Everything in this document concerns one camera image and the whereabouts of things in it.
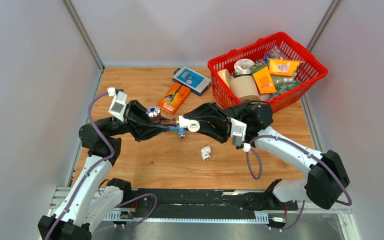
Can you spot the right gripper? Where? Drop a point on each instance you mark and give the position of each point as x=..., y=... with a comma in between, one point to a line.
x=218, y=126

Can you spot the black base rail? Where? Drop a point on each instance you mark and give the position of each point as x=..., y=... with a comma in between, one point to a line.
x=214, y=205

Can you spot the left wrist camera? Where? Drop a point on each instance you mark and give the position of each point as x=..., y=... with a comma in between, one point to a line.
x=118, y=104

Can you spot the orange packet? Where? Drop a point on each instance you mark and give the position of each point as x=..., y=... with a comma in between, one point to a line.
x=283, y=67

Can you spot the brown water faucet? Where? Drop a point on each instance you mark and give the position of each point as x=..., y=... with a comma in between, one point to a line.
x=153, y=114

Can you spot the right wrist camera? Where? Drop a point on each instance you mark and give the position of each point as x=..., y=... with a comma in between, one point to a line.
x=238, y=133

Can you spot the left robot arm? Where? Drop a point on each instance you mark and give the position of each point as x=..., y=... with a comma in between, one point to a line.
x=78, y=216

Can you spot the blue water faucet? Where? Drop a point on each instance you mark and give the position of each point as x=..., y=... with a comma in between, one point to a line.
x=181, y=133

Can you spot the orange razor box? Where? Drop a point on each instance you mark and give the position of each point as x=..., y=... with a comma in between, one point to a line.
x=174, y=98

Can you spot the white tape roll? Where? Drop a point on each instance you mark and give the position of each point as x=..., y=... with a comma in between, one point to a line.
x=242, y=66

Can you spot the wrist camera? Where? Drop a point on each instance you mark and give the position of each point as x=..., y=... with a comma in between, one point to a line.
x=238, y=133
x=118, y=104

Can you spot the blue white box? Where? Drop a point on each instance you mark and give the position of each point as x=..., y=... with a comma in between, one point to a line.
x=195, y=81

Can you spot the brown paper roll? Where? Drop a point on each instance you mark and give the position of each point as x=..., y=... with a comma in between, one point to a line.
x=244, y=88

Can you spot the green plastic packet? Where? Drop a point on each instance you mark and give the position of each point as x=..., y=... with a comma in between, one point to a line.
x=283, y=84

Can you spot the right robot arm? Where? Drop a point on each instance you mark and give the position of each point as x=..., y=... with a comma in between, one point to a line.
x=248, y=125

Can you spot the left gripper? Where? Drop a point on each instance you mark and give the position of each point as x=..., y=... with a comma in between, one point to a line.
x=138, y=123

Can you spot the white pipe elbow fitting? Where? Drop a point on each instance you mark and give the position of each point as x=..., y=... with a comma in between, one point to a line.
x=205, y=153
x=189, y=124

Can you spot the orange green sponge box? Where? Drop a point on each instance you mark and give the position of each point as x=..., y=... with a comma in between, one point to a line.
x=262, y=77

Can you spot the red plastic basket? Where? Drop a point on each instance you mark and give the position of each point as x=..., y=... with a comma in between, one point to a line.
x=308, y=72

